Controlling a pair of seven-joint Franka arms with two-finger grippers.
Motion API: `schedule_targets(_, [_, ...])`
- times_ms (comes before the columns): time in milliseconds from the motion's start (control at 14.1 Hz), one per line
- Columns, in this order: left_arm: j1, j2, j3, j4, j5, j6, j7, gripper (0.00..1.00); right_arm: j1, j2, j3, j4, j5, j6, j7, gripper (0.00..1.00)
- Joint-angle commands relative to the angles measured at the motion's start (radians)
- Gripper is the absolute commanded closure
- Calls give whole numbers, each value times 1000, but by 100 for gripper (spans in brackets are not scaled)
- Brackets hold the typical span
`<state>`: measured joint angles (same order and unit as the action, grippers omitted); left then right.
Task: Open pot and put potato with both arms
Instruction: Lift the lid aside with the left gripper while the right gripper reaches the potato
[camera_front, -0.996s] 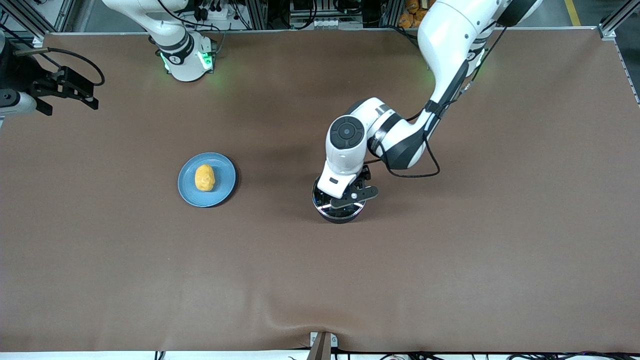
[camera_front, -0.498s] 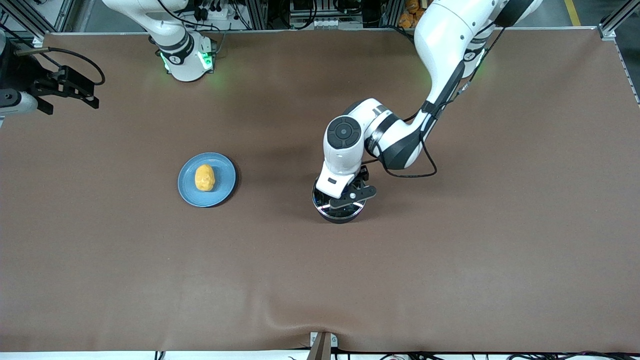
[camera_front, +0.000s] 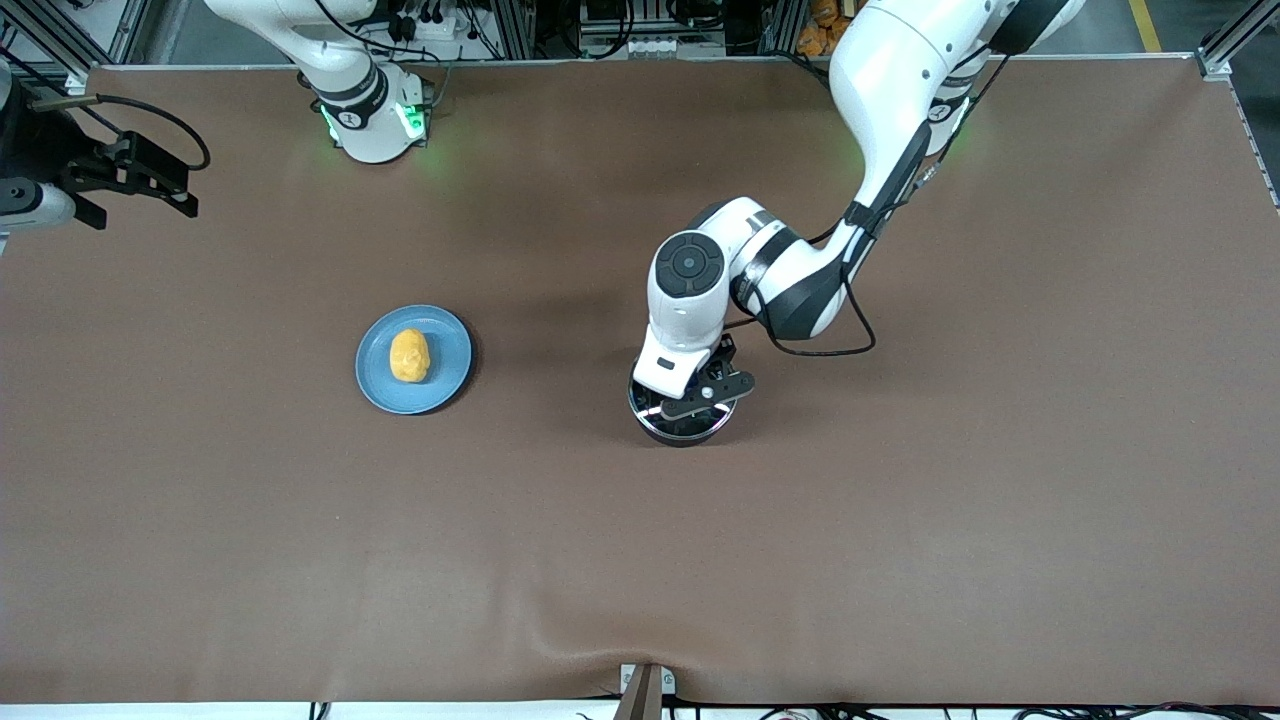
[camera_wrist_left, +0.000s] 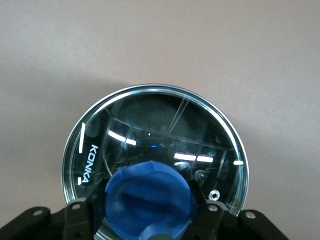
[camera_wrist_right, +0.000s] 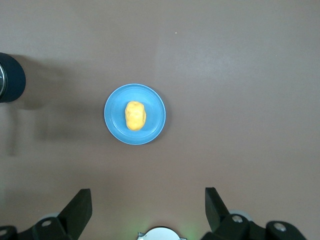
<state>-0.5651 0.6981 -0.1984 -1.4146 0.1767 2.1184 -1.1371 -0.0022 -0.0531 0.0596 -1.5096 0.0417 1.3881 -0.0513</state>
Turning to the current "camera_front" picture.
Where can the aluminium frame profile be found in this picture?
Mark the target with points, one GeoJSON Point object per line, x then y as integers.
{"type": "Point", "coordinates": [1230, 45]}
{"type": "Point", "coordinates": [60, 30]}

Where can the pile of orange toy foods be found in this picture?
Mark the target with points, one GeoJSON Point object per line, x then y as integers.
{"type": "Point", "coordinates": [820, 30]}

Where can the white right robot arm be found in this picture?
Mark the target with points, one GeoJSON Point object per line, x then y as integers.
{"type": "Point", "coordinates": [360, 110]}

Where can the metal bracket with post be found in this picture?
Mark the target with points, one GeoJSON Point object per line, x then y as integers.
{"type": "Point", "coordinates": [645, 695]}

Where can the blue round plate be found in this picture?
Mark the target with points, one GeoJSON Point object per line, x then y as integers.
{"type": "Point", "coordinates": [445, 350]}

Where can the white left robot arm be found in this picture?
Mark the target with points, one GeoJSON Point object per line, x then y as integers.
{"type": "Point", "coordinates": [890, 90]}

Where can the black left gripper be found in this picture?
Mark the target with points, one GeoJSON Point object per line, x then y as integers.
{"type": "Point", "coordinates": [722, 357]}

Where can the brown table mat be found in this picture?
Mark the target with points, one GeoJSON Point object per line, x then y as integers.
{"type": "Point", "coordinates": [900, 550]}

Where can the white power strip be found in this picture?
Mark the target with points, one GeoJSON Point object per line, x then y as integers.
{"type": "Point", "coordinates": [430, 28]}

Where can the yellow toy potato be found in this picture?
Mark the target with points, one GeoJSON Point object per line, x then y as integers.
{"type": "Point", "coordinates": [409, 356]}

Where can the white connector block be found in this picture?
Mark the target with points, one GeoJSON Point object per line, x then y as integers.
{"type": "Point", "coordinates": [650, 47]}

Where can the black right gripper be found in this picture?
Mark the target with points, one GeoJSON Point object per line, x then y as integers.
{"type": "Point", "coordinates": [42, 150]}

